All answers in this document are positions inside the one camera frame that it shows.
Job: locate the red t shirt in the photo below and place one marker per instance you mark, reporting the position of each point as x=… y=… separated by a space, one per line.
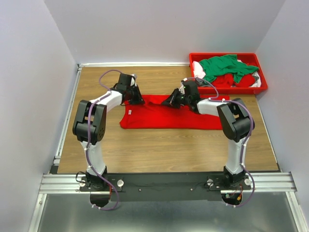
x=227 y=81
x=153 y=115

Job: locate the pink t shirt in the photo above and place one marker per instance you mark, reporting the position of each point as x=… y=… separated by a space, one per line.
x=198 y=71

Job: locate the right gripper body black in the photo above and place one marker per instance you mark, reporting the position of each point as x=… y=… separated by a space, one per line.
x=185 y=100

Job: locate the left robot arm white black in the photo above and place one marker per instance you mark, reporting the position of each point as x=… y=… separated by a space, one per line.
x=90 y=124

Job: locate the red t shirt in bin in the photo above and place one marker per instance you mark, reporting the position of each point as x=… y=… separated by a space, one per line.
x=227 y=81

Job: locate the green t shirt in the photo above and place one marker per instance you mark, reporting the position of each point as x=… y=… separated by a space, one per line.
x=227 y=64

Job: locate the aluminium frame rail front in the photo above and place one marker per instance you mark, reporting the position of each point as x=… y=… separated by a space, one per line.
x=264 y=182

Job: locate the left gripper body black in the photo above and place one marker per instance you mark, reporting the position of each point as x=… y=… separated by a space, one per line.
x=129 y=91

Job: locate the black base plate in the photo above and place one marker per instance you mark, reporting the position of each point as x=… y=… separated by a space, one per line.
x=148 y=187

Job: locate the grey t shirt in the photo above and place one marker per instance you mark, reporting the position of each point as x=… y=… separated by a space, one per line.
x=202 y=83

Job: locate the red plastic bin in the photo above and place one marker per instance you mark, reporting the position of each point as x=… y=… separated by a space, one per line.
x=248 y=58

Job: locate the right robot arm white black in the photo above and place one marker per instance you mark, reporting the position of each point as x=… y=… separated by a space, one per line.
x=236 y=121

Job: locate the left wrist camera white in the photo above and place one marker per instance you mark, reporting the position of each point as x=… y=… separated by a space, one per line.
x=133 y=80

